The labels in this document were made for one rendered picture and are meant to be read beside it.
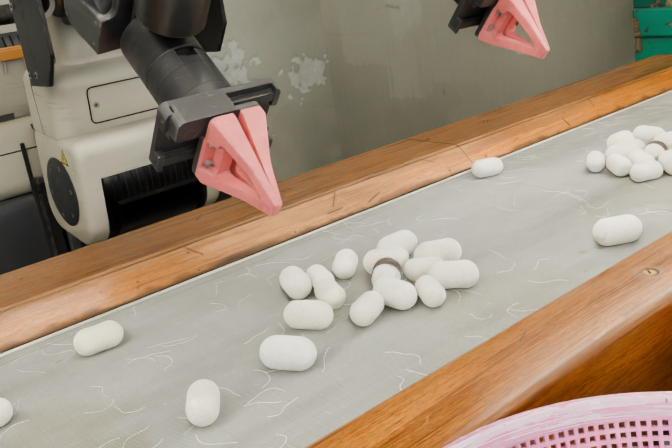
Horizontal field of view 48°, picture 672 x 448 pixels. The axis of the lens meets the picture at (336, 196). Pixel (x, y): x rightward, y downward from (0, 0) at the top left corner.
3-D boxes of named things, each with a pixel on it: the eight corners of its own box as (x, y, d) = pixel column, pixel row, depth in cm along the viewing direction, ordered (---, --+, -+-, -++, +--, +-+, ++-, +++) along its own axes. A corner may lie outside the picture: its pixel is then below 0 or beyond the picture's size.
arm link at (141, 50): (171, 48, 69) (112, 59, 66) (182, -16, 64) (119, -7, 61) (208, 99, 66) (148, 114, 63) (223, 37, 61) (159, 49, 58)
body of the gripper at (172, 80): (286, 92, 60) (239, 32, 63) (170, 120, 55) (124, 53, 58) (267, 147, 65) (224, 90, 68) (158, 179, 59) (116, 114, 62)
